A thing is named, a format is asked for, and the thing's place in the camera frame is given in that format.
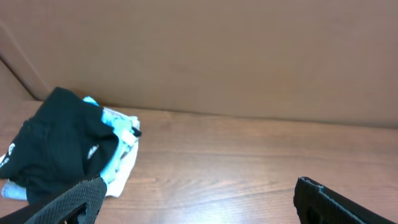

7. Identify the light blue printed t-shirt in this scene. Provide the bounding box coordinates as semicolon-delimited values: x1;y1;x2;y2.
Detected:
100;108;139;184

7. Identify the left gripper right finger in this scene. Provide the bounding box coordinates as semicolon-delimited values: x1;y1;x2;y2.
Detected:
294;177;394;224

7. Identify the beige folded garment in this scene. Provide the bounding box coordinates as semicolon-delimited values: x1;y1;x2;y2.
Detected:
0;107;141;200

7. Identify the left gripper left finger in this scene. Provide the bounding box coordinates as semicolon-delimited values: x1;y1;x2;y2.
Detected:
1;176;107;224

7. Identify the black t-shirt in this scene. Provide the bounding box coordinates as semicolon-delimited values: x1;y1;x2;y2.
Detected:
1;87;116;203

